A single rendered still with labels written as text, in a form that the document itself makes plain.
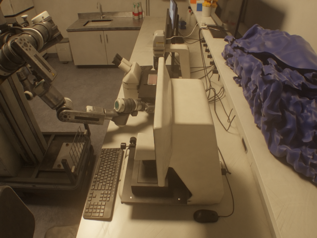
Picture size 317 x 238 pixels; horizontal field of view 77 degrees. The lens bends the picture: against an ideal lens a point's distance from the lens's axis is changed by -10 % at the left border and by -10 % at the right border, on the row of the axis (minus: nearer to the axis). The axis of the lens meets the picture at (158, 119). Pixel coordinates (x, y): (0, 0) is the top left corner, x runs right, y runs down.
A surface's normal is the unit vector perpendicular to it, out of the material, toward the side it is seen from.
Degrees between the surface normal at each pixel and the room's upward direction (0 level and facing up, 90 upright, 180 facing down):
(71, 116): 79
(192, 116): 0
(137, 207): 0
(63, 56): 91
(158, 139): 90
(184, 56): 90
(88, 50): 90
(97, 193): 5
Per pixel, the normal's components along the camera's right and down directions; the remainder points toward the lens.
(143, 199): 0.00, -0.77
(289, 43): -0.07, -0.45
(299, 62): -0.68, -0.59
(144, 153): 0.05, 0.51
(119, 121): 0.21, 0.63
